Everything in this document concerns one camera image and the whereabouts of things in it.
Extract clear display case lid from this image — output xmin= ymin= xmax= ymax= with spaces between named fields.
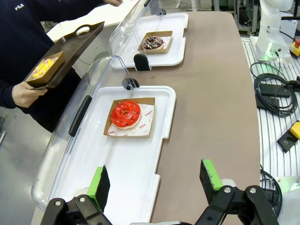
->
xmin=109 ymin=0 xmax=153 ymax=63
xmin=31 ymin=55 xmax=140 ymax=210

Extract white display case base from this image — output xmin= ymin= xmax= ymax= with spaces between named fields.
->
xmin=44 ymin=85 xmax=177 ymax=213
xmin=110 ymin=13 xmax=189 ymax=70

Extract person's right hand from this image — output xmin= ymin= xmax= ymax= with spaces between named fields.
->
xmin=12 ymin=82 xmax=48 ymax=109

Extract yellow sprinkled donut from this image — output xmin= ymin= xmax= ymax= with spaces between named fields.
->
xmin=32 ymin=59 xmax=53 ymax=80

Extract white slatted mounting table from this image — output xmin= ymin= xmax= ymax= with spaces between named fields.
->
xmin=240 ymin=34 xmax=300 ymax=225

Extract brown cardboard donut box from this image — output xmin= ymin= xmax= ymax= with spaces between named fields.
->
xmin=103 ymin=97 xmax=156 ymax=139
xmin=25 ymin=51 xmax=65 ymax=86
xmin=138 ymin=30 xmax=173 ymax=55

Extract red glazed donut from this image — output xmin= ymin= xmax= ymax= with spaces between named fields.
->
xmin=110 ymin=101 xmax=142 ymax=132

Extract chocolate donut coloured sprinkles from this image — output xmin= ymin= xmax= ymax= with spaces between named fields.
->
xmin=142 ymin=35 xmax=165 ymax=51

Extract grey aluminium frame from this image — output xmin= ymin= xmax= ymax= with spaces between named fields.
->
xmin=234 ymin=0 xmax=261 ymax=34

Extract coiled black cable bundle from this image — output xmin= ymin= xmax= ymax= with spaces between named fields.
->
xmin=249 ymin=60 xmax=300 ymax=116
xmin=259 ymin=163 xmax=285 ymax=213

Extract yellow box on black plate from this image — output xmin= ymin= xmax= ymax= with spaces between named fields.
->
xmin=276 ymin=120 xmax=300 ymax=153

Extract person's right forearm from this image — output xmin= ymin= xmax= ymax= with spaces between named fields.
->
xmin=0 ymin=78 xmax=18 ymax=110

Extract red emergency stop button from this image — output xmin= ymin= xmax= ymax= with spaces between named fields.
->
xmin=287 ymin=38 xmax=300 ymax=59

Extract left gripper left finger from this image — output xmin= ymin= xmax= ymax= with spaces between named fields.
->
xmin=44 ymin=165 xmax=111 ymax=225

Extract dark brown serving tray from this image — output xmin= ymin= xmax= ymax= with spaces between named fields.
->
xmin=24 ymin=21 xmax=105 ymax=91

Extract person's left hand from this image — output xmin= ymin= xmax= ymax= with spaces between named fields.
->
xmin=103 ymin=0 xmax=123 ymax=7

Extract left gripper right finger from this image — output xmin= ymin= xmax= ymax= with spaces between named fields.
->
xmin=194 ymin=159 xmax=279 ymax=225

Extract black rectangular plate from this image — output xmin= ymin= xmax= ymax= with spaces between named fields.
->
xmin=258 ymin=82 xmax=292 ymax=98
xmin=255 ymin=95 xmax=281 ymax=109

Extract person's left forearm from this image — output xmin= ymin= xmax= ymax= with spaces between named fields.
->
xmin=56 ymin=0 xmax=111 ymax=19

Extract white counter top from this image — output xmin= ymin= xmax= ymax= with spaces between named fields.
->
xmin=46 ymin=0 xmax=141 ymax=43

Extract black arched hinge bracket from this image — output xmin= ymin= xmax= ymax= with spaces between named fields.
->
xmin=133 ymin=53 xmax=151 ymax=71

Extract person in navy sweater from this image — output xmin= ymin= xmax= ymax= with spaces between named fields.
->
xmin=0 ymin=0 xmax=83 ymax=134

